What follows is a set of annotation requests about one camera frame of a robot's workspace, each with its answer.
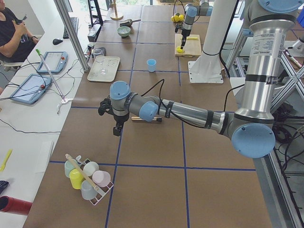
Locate blue teach pendant far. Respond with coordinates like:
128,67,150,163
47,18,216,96
43,51,68,74

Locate blue teach pendant near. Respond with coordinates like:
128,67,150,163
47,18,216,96
10,74,52,105

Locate wooden rack handle rod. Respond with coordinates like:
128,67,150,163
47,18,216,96
65,153,101,192

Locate yellow utensil on desk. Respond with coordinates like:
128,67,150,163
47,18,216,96
0,149,13,171

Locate yellow lemons at edge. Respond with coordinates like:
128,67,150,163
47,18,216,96
171,13,184,23

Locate steel muddler black tip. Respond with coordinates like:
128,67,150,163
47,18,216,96
131,116,162,123

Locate green bowl of ice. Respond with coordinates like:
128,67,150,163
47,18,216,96
117,26,131,38

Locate wooden stand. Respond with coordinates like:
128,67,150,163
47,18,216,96
110,0,124,20

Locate metal ice scoop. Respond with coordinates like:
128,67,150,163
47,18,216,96
119,19,141,27

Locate cream bear tray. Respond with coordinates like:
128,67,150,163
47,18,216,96
87,55,120,83

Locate green cup in rack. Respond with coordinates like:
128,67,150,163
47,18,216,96
64,160,75,178

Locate blue teach pendant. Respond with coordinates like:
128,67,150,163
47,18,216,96
43,51,68,74
10,74,52,105

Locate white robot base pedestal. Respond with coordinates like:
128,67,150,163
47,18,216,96
188,0,238,84

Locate seated person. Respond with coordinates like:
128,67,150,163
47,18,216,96
0,0,38,63

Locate black keyboard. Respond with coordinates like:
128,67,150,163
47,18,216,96
62,17,79,40

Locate yellow cup in rack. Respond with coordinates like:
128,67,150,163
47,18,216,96
69,169,85,190

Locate yellow lemon half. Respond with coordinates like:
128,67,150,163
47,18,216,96
176,46,184,53

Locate black computer mouse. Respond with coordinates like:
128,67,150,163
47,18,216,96
52,38,63,45

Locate light blue cup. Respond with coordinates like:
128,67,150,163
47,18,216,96
146,58,157,73

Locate red cylinder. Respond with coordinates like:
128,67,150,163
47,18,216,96
0,196,32,216

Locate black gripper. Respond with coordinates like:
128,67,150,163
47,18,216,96
98,96,126,136
181,36,187,47

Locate wooden cutting board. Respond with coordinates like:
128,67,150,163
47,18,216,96
175,34,202,57

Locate pink cup in rack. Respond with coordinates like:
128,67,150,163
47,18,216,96
92,170,111,187

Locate grey-blue cup in rack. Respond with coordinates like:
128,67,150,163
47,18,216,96
81,180,97,200

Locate white cup in rack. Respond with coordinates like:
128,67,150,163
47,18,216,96
83,161,99,177

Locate white wire cup rack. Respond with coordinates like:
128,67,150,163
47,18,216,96
76,155,114,206

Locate clear glass on tray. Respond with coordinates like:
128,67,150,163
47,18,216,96
100,67,107,75

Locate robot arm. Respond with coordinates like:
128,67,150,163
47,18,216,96
98,0,303,158
175,0,213,50

